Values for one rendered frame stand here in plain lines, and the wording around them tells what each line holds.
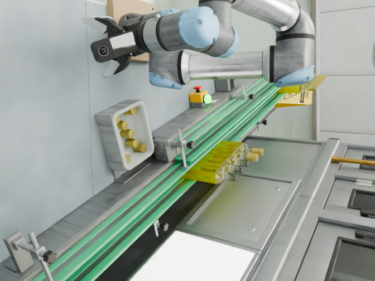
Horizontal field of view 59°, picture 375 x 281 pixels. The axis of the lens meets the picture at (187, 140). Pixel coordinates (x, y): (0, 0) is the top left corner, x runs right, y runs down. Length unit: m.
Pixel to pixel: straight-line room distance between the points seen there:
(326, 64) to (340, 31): 0.66
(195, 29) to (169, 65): 0.47
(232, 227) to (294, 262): 0.25
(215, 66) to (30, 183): 0.67
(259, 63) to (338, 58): 6.12
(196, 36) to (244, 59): 0.44
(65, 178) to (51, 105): 0.25
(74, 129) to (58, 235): 0.34
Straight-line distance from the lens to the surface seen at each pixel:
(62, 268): 1.03
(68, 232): 1.12
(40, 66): 1.11
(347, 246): 1.27
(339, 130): 7.61
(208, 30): 0.68
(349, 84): 7.26
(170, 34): 0.70
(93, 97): 1.23
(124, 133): 1.28
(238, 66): 1.09
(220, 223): 1.29
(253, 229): 1.24
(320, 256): 1.22
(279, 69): 1.07
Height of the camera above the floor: 1.67
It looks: 33 degrees down
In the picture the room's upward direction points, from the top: 96 degrees clockwise
